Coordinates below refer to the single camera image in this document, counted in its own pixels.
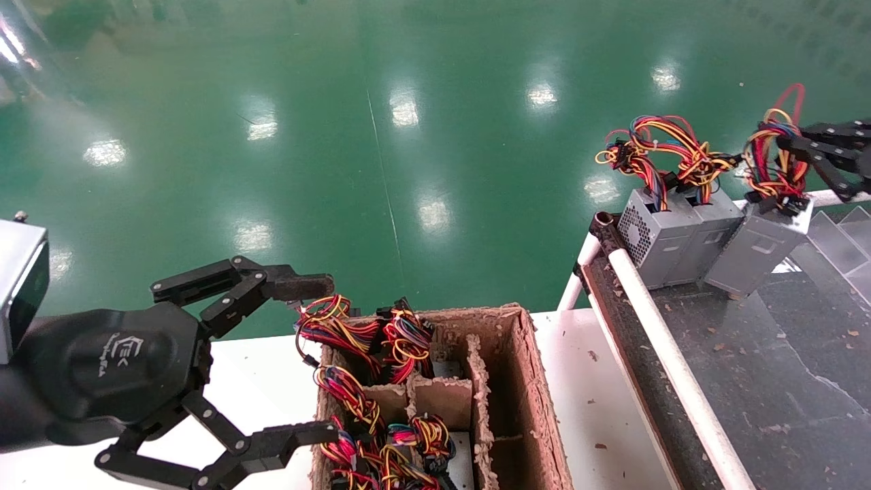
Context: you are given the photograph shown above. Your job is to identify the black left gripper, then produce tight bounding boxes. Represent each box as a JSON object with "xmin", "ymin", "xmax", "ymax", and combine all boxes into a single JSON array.
[{"xmin": 0, "ymin": 256, "xmax": 340, "ymax": 490}]

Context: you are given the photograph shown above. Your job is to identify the long white rail tube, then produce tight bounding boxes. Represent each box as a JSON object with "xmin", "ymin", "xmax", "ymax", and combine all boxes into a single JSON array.
[{"xmin": 606, "ymin": 248, "xmax": 757, "ymax": 490}]

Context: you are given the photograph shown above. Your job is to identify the black conveyor belt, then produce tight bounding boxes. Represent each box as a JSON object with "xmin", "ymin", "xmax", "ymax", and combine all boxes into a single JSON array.
[{"xmin": 575, "ymin": 204, "xmax": 871, "ymax": 490}]

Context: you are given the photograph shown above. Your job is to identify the power supply wires in box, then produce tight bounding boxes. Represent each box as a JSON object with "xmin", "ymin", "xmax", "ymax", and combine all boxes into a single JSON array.
[{"xmin": 320, "ymin": 436, "xmax": 446, "ymax": 490}]

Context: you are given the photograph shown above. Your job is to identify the short white support tube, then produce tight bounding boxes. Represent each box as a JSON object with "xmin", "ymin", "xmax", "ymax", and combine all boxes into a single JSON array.
[{"xmin": 557, "ymin": 233, "xmax": 604, "ymax": 312}]

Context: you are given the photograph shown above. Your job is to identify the power supply with coloured wires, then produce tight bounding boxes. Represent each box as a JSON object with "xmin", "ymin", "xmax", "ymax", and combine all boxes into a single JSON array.
[
  {"xmin": 295, "ymin": 294, "xmax": 383, "ymax": 372},
  {"xmin": 376, "ymin": 297, "xmax": 436, "ymax": 382},
  {"xmin": 313, "ymin": 366, "xmax": 387, "ymax": 446},
  {"xmin": 704, "ymin": 82, "xmax": 815, "ymax": 298},
  {"xmin": 387, "ymin": 412, "xmax": 458, "ymax": 477}
]

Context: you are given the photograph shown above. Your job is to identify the grey power supply with wires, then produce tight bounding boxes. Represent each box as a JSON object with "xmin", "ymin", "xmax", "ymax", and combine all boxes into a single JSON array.
[{"xmin": 663, "ymin": 126, "xmax": 747, "ymax": 288}]

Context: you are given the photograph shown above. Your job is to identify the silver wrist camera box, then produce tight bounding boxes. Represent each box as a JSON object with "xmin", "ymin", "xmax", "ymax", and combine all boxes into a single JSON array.
[{"xmin": 0, "ymin": 211, "xmax": 50, "ymax": 365}]

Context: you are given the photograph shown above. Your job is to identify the grey power supply mesh side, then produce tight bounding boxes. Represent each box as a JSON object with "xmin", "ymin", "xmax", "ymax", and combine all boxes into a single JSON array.
[{"xmin": 594, "ymin": 114, "xmax": 705, "ymax": 291}]

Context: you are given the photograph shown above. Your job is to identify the clear plastic sheet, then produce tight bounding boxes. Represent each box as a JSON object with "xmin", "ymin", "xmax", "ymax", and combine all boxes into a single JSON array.
[{"xmin": 793, "ymin": 204, "xmax": 871, "ymax": 307}]

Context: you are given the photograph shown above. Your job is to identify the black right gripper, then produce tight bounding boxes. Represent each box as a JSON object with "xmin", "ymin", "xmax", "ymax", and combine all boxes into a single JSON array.
[{"xmin": 778, "ymin": 119, "xmax": 871, "ymax": 202}]

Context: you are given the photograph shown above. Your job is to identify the brown pulp cardboard box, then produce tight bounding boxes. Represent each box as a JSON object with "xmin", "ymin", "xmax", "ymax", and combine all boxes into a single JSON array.
[{"xmin": 310, "ymin": 303, "xmax": 576, "ymax": 490}]

